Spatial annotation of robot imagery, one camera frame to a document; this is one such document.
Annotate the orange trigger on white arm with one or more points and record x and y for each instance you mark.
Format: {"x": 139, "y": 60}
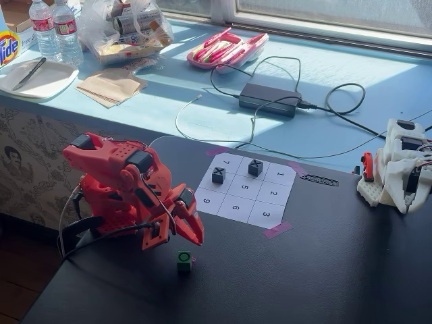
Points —
{"x": 366, "y": 167}

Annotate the white Tide detergent box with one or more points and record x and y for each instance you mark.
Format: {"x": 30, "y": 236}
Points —
{"x": 13, "y": 44}

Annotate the black plastic knife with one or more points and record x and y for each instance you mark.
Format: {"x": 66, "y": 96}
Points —
{"x": 28, "y": 74}

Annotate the clear water bottle red label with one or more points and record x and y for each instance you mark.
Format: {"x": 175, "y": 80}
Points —
{"x": 45, "y": 33}
{"x": 69, "y": 37}

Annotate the black toothed strip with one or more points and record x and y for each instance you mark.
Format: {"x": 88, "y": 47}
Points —
{"x": 319, "y": 180}

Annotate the brown cardboard box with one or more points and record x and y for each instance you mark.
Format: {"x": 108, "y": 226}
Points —
{"x": 20, "y": 17}

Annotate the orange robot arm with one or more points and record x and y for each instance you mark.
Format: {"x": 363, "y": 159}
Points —
{"x": 111, "y": 158}

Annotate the black power adapter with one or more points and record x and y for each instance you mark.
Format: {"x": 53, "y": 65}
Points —
{"x": 270, "y": 99}

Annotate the brown paper napkin stack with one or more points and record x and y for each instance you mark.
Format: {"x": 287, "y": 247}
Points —
{"x": 108, "y": 87}

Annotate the clear plastic bag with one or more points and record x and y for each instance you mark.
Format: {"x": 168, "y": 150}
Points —
{"x": 98, "y": 23}

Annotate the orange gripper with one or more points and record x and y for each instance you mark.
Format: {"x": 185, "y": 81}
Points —
{"x": 185, "y": 217}

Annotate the pink pen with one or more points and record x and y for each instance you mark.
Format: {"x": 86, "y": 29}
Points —
{"x": 217, "y": 36}

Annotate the purple tape piece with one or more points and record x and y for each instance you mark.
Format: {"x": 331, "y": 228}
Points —
{"x": 297, "y": 168}
{"x": 216, "y": 151}
{"x": 277, "y": 230}

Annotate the printed can in bag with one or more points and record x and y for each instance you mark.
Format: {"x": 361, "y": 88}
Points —
{"x": 135, "y": 22}

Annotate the green cube with circle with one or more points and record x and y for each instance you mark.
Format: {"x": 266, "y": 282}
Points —
{"x": 184, "y": 261}

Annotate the white printed snack packet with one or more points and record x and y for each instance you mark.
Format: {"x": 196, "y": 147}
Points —
{"x": 141, "y": 64}

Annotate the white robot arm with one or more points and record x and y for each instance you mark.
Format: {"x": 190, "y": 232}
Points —
{"x": 395, "y": 175}

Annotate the white plate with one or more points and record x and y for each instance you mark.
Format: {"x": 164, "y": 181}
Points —
{"x": 44, "y": 81}

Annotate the black cube with X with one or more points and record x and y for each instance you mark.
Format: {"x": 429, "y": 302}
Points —
{"x": 218, "y": 176}
{"x": 255, "y": 167}

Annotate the printed food box in bag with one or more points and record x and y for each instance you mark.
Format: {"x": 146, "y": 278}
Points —
{"x": 118, "y": 52}

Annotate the white numbered grid sheet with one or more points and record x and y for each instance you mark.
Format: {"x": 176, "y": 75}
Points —
{"x": 273, "y": 199}

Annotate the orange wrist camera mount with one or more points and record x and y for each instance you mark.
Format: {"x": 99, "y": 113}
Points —
{"x": 152, "y": 241}

